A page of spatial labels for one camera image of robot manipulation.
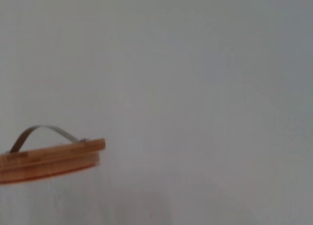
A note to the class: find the glass water dispenser jar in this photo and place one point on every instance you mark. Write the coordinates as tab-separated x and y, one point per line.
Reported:
3	205

